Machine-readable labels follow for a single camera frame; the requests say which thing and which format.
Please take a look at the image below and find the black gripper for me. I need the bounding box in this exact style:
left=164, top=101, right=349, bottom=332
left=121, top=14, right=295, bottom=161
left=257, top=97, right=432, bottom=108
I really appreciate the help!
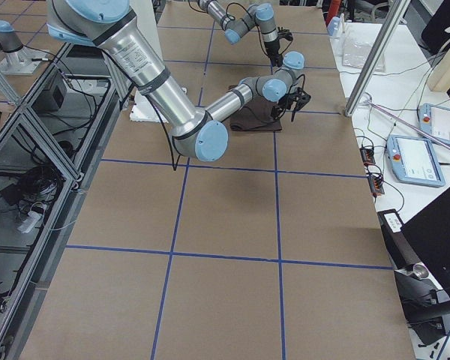
left=265, top=39, right=283, bottom=67
left=271, top=90, right=311, bottom=122

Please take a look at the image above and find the right black braided cable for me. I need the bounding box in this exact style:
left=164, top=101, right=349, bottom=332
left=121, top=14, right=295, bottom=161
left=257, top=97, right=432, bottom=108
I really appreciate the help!
left=149, top=73, right=307, bottom=173

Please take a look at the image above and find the black braided cable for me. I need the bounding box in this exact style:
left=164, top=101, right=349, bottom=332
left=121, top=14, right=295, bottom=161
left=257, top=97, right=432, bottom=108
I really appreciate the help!
left=224, top=1, right=271, bottom=57
left=149, top=73, right=307, bottom=173

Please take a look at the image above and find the near teach pendant tablet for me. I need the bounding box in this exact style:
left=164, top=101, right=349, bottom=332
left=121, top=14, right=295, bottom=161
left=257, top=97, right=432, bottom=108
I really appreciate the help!
left=386, top=135, right=446, bottom=188

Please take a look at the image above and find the teach pendant tablet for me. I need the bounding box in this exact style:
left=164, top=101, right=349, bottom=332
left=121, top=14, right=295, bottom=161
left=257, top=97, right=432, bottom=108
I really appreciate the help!
left=418, top=103, right=450, bottom=145
left=386, top=135, right=446, bottom=188

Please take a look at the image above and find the far teach pendant tablet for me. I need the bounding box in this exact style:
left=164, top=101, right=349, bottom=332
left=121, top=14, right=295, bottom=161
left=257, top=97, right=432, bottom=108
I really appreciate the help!
left=418, top=103, right=450, bottom=145

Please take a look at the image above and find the dark brown t-shirt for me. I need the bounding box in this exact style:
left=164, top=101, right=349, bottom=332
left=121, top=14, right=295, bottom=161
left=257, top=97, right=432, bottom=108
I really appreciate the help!
left=229, top=97, right=282, bottom=132

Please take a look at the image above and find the black monitor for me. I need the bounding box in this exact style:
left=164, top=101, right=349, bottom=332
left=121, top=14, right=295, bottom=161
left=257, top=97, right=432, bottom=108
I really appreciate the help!
left=402, top=187, right=450, bottom=296

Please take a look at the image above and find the aluminium frame post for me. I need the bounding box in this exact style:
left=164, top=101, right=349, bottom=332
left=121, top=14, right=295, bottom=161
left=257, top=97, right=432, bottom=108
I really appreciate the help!
left=344, top=0, right=411, bottom=117

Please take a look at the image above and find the left black braided cable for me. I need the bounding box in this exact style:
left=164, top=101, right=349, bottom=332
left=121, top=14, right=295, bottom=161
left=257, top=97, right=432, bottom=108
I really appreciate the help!
left=224, top=1, right=271, bottom=57

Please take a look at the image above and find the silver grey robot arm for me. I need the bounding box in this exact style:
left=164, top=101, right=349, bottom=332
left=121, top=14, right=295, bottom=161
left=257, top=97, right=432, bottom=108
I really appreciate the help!
left=46, top=1, right=311, bottom=162
left=187, top=1, right=290, bottom=67

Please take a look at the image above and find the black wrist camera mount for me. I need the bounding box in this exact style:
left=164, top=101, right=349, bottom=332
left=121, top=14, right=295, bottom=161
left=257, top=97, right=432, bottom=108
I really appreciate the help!
left=277, top=27, right=293, bottom=42

